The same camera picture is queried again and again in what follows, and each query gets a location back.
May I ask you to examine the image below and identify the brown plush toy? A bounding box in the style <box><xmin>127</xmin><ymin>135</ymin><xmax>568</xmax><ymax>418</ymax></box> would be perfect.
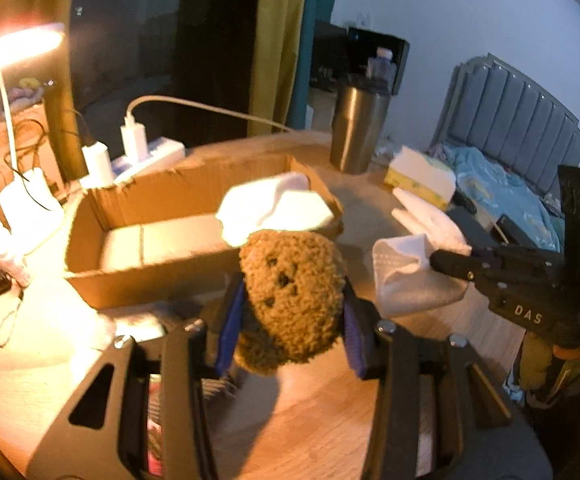
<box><xmin>234</xmin><ymin>229</ymin><xmax>347</xmax><ymax>375</ymax></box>

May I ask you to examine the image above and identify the white cloth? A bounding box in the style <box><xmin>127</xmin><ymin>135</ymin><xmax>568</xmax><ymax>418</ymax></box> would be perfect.
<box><xmin>391</xmin><ymin>187</ymin><xmax>472</xmax><ymax>256</ymax></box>
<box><xmin>215</xmin><ymin>171</ymin><xmax>335</xmax><ymax>248</ymax></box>

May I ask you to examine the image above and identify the light blue blanket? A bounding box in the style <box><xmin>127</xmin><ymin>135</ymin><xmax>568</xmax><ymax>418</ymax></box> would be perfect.
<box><xmin>429</xmin><ymin>141</ymin><xmax>567</xmax><ymax>256</ymax></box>

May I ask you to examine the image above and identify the pink packet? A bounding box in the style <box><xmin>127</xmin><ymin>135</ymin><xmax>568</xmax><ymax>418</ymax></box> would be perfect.
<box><xmin>146</xmin><ymin>374</ymin><xmax>165</xmax><ymax>477</ymax></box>

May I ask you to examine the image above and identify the white power strip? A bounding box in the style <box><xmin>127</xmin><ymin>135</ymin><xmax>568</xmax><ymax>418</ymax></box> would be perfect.
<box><xmin>111</xmin><ymin>136</ymin><xmax>187</xmax><ymax>183</ymax></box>

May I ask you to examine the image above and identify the grey padded headboard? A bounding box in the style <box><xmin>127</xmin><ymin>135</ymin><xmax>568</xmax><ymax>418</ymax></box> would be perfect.
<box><xmin>431</xmin><ymin>52</ymin><xmax>580</xmax><ymax>196</ymax></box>

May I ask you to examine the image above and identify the white power adapter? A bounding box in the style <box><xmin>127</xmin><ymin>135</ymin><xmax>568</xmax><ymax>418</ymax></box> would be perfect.
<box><xmin>0</xmin><ymin>169</ymin><xmax>66</xmax><ymax>248</ymax></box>

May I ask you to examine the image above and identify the yellow curtain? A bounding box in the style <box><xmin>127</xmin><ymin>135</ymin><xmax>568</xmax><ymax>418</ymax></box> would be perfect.
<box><xmin>246</xmin><ymin>0</ymin><xmax>309</xmax><ymax>137</ymax></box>

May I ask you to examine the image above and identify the yellow white tissue pack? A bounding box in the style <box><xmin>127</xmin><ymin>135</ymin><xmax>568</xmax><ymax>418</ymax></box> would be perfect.
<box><xmin>383</xmin><ymin>145</ymin><xmax>457</xmax><ymax>212</ymax></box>

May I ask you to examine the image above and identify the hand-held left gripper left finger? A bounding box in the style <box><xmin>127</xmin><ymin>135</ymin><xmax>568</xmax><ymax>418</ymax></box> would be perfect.
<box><xmin>27</xmin><ymin>275</ymin><xmax>247</xmax><ymax>480</ymax></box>

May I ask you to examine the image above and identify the black case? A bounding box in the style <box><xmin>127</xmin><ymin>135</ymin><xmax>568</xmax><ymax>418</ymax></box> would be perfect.
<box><xmin>447</xmin><ymin>206</ymin><xmax>502</xmax><ymax>257</ymax></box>

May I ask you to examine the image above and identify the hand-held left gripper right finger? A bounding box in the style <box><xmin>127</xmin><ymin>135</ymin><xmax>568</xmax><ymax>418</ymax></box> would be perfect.
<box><xmin>341</xmin><ymin>284</ymin><xmax>514</xmax><ymax>480</ymax></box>

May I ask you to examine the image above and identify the steel tumbler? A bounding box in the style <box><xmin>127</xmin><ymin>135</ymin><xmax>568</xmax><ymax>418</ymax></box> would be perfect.
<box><xmin>329</xmin><ymin>81</ymin><xmax>391</xmax><ymax>175</ymax></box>

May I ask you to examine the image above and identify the black box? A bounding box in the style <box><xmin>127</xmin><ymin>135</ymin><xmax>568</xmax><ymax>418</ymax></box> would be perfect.
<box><xmin>346</xmin><ymin>26</ymin><xmax>411</xmax><ymax>97</ymax></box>

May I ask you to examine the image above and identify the white desk lamp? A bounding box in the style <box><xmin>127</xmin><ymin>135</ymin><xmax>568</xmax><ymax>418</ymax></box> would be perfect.
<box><xmin>0</xmin><ymin>22</ymin><xmax>66</xmax><ymax>173</ymax></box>

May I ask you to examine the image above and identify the cardboard box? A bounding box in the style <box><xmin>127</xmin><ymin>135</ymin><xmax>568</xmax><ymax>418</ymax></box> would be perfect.
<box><xmin>64</xmin><ymin>154</ymin><xmax>345</xmax><ymax>311</ymax></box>

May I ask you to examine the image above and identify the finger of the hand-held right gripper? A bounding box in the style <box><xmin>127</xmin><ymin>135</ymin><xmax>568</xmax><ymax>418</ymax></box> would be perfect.
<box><xmin>470</xmin><ymin>244</ymin><xmax>567</xmax><ymax>287</ymax></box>
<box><xmin>429</xmin><ymin>251</ymin><xmax>527</xmax><ymax>307</ymax></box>

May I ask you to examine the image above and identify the white towel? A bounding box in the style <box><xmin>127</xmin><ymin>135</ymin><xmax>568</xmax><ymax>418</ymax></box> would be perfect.
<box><xmin>371</xmin><ymin>232</ymin><xmax>472</xmax><ymax>319</ymax></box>

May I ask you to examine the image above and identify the person's right hand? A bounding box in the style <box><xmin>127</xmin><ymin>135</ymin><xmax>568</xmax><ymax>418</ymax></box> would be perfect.
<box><xmin>512</xmin><ymin>332</ymin><xmax>580</xmax><ymax>409</ymax></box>

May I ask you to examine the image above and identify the clear water bottle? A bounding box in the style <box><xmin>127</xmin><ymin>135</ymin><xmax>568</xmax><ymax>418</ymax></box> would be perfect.
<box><xmin>367</xmin><ymin>47</ymin><xmax>397</xmax><ymax>85</ymax></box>

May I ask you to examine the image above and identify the black cable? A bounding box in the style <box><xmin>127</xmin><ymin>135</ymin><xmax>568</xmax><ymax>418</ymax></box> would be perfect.
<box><xmin>0</xmin><ymin>107</ymin><xmax>95</xmax><ymax>211</ymax></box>

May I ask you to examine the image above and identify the white charger cable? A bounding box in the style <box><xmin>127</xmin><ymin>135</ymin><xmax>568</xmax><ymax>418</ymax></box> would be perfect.
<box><xmin>126</xmin><ymin>95</ymin><xmax>297</xmax><ymax>134</ymax></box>

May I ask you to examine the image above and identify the black flat device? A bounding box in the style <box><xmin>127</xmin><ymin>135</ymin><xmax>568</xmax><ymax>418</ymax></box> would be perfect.
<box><xmin>496</xmin><ymin>214</ymin><xmax>562</xmax><ymax>253</ymax></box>

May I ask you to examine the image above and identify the white charger plug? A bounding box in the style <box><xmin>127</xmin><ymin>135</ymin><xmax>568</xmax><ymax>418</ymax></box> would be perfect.
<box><xmin>121</xmin><ymin>114</ymin><xmax>147</xmax><ymax>162</ymax></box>
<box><xmin>80</xmin><ymin>141</ymin><xmax>116</xmax><ymax>187</ymax></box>

